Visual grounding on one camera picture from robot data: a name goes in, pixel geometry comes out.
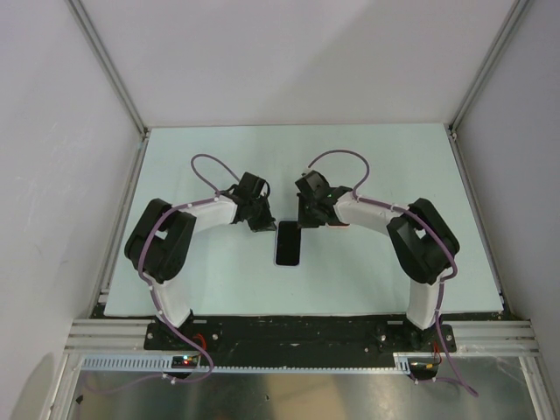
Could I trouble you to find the front aluminium frame rail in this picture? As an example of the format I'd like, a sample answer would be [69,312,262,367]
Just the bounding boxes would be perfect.
[65,319,540,357]

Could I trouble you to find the right back corner aluminium post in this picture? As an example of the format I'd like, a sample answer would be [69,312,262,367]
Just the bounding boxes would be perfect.
[448,0,534,137]

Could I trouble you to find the grey slotted cable duct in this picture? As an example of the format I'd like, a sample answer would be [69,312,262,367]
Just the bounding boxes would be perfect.
[81,353,410,375]

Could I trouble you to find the left controller board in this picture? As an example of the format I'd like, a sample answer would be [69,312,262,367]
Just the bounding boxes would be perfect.
[171,355,200,369]

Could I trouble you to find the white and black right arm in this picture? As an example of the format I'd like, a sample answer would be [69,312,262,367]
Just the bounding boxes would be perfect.
[295,171,460,351]

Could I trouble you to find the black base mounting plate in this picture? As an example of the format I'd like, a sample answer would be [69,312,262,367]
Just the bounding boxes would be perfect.
[143,315,457,368]

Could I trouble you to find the phone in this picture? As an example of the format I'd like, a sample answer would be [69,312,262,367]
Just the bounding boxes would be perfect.
[275,220,303,266]

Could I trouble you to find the corner aluminium post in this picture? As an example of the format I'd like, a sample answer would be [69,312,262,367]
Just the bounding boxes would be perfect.
[65,0,149,139]
[448,0,534,137]

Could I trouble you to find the left back corner aluminium post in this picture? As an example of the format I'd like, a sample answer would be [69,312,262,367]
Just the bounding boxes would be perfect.
[65,0,149,139]

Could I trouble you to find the pink phone case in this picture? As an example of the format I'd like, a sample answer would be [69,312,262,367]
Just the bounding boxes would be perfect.
[326,222,350,228]

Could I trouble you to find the right controller board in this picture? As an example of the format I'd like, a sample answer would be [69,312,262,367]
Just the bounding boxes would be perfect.
[409,357,442,382]

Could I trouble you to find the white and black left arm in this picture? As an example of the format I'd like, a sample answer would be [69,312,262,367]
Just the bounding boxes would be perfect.
[124,172,276,349]

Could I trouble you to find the controller board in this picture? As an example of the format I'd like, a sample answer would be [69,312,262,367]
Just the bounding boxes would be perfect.
[171,355,200,369]
[409,357,442,382]

